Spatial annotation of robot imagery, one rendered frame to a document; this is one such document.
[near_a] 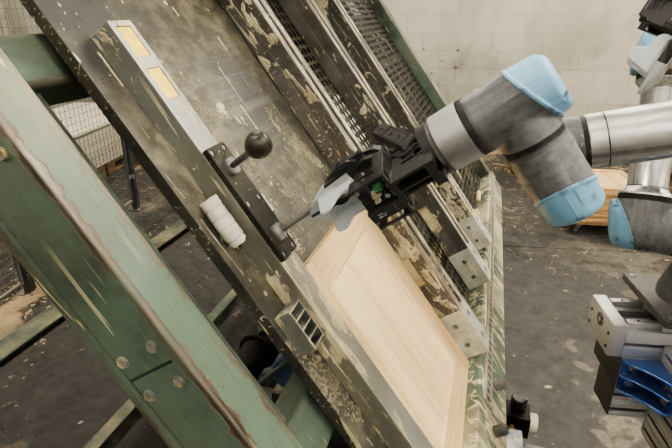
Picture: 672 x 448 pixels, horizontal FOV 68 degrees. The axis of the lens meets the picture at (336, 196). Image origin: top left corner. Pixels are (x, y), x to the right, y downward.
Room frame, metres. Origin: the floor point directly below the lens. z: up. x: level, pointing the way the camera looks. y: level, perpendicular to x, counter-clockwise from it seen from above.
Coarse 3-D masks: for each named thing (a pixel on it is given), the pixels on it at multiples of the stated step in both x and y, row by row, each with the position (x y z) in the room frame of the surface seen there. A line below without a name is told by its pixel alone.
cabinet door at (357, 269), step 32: (352, 224) 0.95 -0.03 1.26; (320, 256) 0.78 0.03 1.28; (352, 256) 0.87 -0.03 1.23; (384, 256) 0.97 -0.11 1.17; (352, 288) 0.80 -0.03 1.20; (384, 288) 0.89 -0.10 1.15; (416, 288) 1.00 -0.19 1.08; (352, 320) 0.73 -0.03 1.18; (384, 320) 0.81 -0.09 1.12; (416, 320) 0.91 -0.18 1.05; (384, 352) 0.74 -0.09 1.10; (416, 352) 0.82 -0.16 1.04; (448, 352) 0.93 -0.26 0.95; (416, 384) 0.75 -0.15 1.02; (448, 384) 0.84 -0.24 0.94; (416, 416) 0.68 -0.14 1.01; (448, 416) 0.75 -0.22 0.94
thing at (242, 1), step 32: (224, 0) 1.15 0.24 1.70; (256, 0) 1.14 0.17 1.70; (256, 32) 1.13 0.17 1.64; (288, 64) 1.11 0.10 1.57; (288, 96) 1.11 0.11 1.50; (320, 96) 1.10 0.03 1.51; (320, 128) 1.09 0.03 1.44; (416, 256) 1.02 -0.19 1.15; (448, 288) 1.01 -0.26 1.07; (448, 320) 0.99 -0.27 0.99; (480, 352) 0.97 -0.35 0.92
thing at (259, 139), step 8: (248, 136) 0.62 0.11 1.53; (256, 136) 0.62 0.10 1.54; (264, 136) 0.62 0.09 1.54; (248, 144) 0.62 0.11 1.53; (256, 144) 0.61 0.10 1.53; (264, 144) 0.62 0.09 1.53; (272, 144) 0.63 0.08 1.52; (248, 152) 0.62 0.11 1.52; (256, 152) 0.61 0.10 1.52; (264, 152) 0.62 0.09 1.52; (224, 160) 0.69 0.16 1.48; (232, 160) 0.70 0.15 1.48; (240, 160) 0.67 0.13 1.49; (232, 168) 0.69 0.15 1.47; (240, 168) 0.70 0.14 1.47
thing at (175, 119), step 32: (96, 32) 0.73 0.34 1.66; (128, 64) 0.72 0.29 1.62; (160, 64) 0.76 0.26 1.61; (160, 96) 0.70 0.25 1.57; (160, 128) 0.71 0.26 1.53; (192, 128) 0.71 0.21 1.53; (192, 160) 0.69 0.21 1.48; (224, 192) 0.68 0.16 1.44; (256, 256) 0.66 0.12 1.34; (288, 288) 0.65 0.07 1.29; (320, 288) 0.68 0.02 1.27; (320, 320) 0.63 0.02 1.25; (320, 352) 0.63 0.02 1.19; (352, 352) 0.64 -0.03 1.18; (352, 384) 0.62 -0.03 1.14; (384, 384) 0.64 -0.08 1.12; (384, 416) 0.60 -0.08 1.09
